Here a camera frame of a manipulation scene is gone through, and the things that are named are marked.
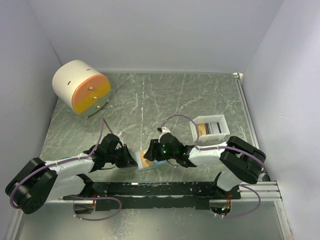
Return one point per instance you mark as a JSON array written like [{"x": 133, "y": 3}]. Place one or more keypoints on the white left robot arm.
[{"x": 41, "y": 181}]

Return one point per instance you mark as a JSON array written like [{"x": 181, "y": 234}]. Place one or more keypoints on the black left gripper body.
[{"x": 117, "y": 156}]

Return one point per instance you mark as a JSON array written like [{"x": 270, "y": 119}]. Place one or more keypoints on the stack of cards in tray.
[{"x": 209, "y": 128}]

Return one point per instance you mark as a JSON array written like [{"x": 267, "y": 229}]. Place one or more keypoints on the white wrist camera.
[
  {"x": 163, "y": 130},
  {"x": 122, "y": 135}
]

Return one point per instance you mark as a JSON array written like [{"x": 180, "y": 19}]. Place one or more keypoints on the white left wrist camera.
[{"x": 122, "y": 135}]

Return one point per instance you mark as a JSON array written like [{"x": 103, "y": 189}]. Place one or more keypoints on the green card holder wallet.
[{"x": 157, "y": 164}]

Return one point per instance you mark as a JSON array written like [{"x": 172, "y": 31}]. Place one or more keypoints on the orange credit card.
[{"x": 145, "y": 163}]

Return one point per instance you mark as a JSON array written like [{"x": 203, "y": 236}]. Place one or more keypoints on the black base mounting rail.
[{"x": 149, "y": 195}]

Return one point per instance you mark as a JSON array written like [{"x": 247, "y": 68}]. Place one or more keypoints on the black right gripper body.
[{"x": 162, "y": 154}]

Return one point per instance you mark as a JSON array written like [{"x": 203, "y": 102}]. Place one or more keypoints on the round white drawer cabinet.
[{"x": 84, "y": 89}]

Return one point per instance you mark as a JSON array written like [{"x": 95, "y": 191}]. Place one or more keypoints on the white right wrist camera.
[{"x": 163, "y": 130}]

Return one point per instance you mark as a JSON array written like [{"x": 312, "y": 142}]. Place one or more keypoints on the white plastic card tray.
[{"x": 220, "y": 118}]

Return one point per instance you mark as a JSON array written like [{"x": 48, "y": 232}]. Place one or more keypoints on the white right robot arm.
[{"x": 243, "y": 161}]

